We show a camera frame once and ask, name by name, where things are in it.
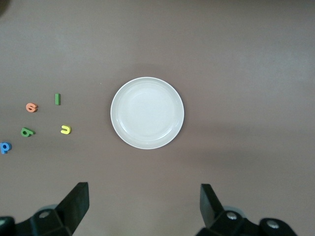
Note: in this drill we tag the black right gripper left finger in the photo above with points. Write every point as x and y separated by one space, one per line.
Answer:
71 211

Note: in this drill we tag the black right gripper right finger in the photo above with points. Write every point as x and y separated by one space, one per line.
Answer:
214 216

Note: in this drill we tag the yellow foam letter u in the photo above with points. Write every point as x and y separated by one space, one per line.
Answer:
66 131

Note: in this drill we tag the green rounded foam letter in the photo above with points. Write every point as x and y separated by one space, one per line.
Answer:
25 132

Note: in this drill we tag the orange foam letter e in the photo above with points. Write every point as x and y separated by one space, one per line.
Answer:
31 107

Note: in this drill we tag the green foam letter l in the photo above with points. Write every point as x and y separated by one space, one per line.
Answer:
57 99

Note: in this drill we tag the blue foam letter p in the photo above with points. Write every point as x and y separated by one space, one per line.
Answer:
3 147

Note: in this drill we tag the beige round plate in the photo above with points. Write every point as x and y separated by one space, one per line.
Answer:
147 113

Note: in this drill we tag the brown table cover sheet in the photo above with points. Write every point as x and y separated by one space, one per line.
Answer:
221 49

